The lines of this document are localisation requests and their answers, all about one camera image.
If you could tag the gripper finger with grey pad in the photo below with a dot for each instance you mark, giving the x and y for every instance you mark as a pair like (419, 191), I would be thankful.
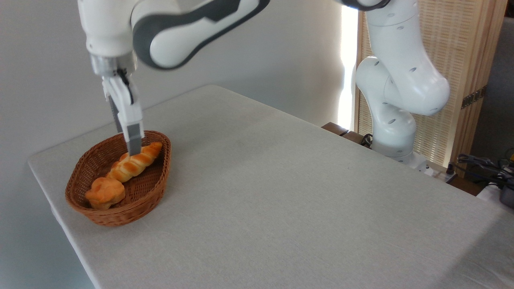
(115, 116)
(134, 132)

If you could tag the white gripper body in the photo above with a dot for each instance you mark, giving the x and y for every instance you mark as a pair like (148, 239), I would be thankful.
(118, 90)

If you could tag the braided golden bread loaf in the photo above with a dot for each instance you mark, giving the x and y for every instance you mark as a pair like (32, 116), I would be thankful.
(132, 165)

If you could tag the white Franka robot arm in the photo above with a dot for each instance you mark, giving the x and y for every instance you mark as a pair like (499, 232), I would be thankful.
(180, 36)

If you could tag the brown wicker basket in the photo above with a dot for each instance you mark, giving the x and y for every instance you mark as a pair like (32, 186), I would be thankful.
(152, 180)

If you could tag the round golden bread roll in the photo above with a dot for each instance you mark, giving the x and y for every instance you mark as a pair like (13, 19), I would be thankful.
(105, 194)

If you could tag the grey tablecloth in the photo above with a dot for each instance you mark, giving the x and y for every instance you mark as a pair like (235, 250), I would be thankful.
(321, 220)

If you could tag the wooden slatted folding screen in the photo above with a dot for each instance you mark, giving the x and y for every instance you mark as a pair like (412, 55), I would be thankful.
(461, 48)

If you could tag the dark metal screen hinge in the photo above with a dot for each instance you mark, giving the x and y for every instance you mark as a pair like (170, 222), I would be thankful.
(474, 97)

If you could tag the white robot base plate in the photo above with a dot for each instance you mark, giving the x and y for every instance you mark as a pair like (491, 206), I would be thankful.
(419, 162)

